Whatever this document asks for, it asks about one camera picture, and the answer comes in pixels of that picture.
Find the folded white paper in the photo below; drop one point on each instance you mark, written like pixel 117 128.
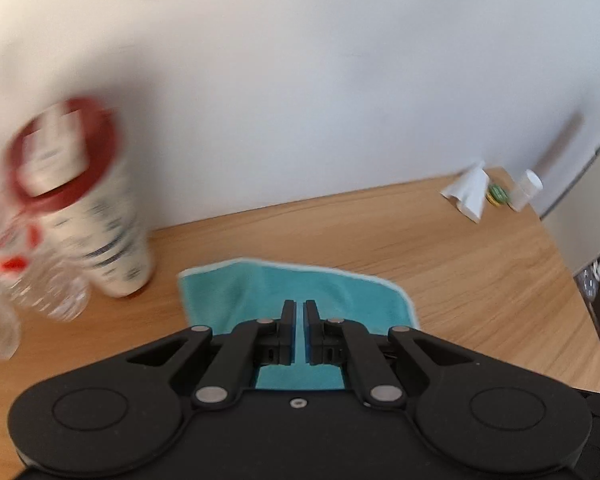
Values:
pixel 468 192

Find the clear plastic water bottle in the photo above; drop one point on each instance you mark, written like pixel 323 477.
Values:
pixel 33 275

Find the cream cup with red lid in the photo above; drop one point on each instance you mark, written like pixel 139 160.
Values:
pixel 67 168

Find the green yellow round item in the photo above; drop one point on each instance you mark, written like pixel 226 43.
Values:
pixel 496 195

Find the teal microfiber towel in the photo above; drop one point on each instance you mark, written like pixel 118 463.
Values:
pixel 224 294

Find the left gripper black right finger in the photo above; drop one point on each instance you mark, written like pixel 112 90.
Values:
pixel 322 339

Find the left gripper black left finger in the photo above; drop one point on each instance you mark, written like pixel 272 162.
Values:
pixel 276 336

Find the small white pill bottle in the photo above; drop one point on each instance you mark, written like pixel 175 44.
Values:
pixel 527 187

